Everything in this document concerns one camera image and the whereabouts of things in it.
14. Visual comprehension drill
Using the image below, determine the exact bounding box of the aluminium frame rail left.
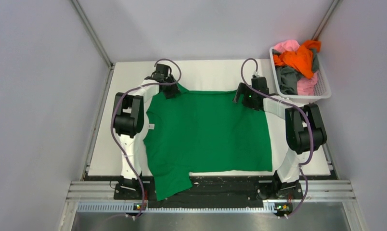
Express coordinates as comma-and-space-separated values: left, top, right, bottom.
70, 0, 114, 181

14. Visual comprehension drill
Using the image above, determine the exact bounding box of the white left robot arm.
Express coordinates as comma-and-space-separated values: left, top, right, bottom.
110, 63, 180, 199

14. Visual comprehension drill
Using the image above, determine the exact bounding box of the aluminium front rail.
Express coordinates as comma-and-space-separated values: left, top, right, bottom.
66, 180, 356, 202

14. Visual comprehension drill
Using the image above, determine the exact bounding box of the white laundry basket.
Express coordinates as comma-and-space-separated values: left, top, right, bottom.
269, 47, 332, 104

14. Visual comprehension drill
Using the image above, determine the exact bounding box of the orange t-shirt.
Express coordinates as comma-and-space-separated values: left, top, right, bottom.
273, 40, 321, 79

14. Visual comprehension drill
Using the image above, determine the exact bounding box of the aluminium frame rail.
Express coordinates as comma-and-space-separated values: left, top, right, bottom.
70, 0, 114, 181
311, 0, 342, 41

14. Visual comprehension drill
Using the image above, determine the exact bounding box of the aluminium frame rail right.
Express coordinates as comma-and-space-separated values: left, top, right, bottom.
311, 0, 342, 41

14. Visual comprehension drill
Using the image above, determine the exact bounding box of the grey t-shirt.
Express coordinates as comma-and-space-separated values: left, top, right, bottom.
271, 48, 320, 95

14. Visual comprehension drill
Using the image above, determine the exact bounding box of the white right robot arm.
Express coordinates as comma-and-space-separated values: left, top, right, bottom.
233, 75, 327, 199

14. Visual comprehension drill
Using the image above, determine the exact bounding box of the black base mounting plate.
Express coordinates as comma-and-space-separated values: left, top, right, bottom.
114, 176, 303, 209

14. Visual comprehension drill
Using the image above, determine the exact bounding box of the white slotted cable duct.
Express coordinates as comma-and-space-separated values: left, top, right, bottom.
77, 202, 277, 213

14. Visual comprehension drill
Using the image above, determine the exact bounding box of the green t-shirt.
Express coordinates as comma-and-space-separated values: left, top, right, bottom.
144, 87, 273, 201

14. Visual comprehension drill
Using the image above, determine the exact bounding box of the pink t-shirt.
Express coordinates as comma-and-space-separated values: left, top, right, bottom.
273, 39, 319, 96

